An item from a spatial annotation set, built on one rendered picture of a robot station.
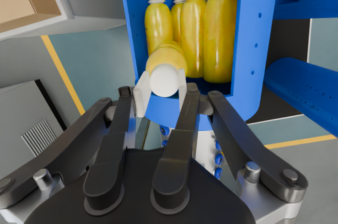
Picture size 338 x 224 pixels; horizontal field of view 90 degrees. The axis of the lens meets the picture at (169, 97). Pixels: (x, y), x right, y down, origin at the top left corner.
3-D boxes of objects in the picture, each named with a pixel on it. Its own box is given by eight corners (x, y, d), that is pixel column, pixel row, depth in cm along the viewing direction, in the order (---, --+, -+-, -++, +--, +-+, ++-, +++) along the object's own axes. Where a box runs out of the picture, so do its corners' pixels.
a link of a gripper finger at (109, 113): (133, 120, 15) (100, 122, 15) (142, 97, 20) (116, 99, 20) (130, 105, 15) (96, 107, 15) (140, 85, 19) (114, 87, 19)
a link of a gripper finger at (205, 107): (187, 102, 14) (223, 100, 14) (185, 82, 19) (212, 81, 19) (187, 117, 15) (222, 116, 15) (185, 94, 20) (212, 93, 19)
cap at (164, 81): (177, 64, 22) (177, 67, 20) (180, 91, 24) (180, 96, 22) (148, 67, 22) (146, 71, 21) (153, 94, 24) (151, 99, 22)
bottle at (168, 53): (182, 37, 38) (188, 50, 21) (185, 68, 41) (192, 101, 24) (151, 41, 39) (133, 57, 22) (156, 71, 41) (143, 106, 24)
